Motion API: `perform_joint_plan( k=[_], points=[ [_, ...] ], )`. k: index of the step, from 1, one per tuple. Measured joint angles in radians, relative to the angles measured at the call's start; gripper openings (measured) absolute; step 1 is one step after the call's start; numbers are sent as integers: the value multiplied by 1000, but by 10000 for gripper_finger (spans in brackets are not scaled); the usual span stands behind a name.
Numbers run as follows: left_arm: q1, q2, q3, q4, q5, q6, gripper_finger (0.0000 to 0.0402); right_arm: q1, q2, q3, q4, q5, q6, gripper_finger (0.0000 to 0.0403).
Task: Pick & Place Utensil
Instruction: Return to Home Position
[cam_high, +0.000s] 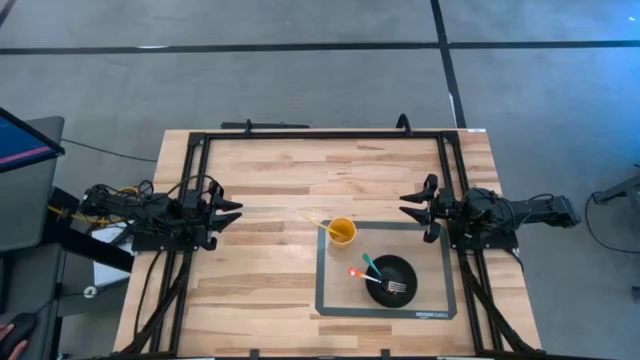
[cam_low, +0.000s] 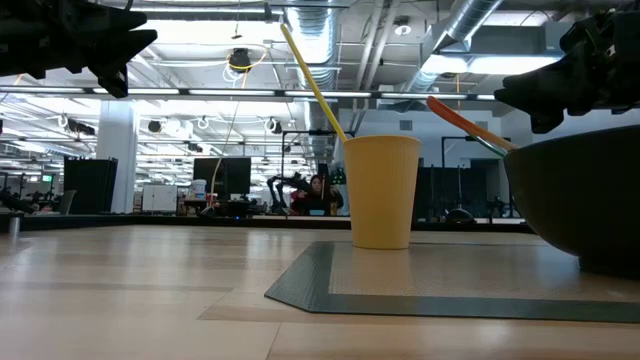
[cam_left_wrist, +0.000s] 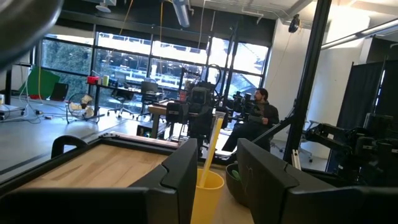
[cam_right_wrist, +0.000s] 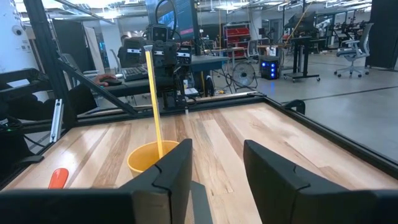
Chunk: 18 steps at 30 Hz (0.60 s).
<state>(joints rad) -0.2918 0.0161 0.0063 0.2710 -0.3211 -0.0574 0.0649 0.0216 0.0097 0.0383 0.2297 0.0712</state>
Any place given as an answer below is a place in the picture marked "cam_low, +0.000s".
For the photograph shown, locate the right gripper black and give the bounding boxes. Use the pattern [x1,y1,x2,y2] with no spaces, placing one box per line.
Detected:
[494,9,640,134]

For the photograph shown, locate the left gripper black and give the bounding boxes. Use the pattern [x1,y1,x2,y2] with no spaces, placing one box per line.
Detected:
[0,0,159,99]

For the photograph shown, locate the green utensil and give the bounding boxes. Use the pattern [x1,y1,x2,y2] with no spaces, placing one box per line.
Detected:
[468,133,509,159]

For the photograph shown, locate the orange and tan utensil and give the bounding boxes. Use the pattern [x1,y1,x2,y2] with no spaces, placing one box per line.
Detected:
[426,95,521,152]

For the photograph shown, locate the dark grey bowl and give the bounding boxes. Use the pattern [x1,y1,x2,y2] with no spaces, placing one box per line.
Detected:
[502,124,640,280]

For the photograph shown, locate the yellow ribbed cup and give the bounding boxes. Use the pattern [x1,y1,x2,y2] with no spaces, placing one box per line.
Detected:
[342,134,423,251]

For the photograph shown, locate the yellow straw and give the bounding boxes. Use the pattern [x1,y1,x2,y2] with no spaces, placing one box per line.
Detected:
[279,22,350,143]

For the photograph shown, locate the black ceiling device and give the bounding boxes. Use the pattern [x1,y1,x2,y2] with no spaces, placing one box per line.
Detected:
[228,47,252,75]

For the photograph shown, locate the white pillar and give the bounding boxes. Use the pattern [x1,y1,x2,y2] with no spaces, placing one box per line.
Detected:
[96,101,138,215]

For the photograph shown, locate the black dome object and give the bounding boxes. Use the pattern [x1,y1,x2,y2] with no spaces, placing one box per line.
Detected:
[444,207,477,224]

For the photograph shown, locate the black partition panel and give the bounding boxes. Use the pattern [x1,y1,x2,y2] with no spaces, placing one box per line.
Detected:
[63,157,119,215]

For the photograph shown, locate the white board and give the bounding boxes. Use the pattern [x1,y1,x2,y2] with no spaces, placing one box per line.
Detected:
[141,183,179,213]

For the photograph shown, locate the grey chair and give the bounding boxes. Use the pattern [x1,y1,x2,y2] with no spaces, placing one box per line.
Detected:
[56,188,79,215]

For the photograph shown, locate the black monitor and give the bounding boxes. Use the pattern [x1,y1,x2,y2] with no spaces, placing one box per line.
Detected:
[193,157,253,197]

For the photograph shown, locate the person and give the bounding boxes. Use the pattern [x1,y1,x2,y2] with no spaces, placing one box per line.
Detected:
[291,173,345,217]

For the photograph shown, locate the smooth silver ceiling duct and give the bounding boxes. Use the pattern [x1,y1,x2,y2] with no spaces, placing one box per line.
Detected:
[399,0,505,96]

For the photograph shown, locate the dark partition wall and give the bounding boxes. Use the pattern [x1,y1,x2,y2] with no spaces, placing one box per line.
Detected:
[412,158,511,224]

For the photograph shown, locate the black table edge frame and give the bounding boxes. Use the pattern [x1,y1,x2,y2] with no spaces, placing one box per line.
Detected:
[0,213,535,234]

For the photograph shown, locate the corrugated silver duct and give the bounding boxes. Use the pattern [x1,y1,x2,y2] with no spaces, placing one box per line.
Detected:
[284,0,346,146]

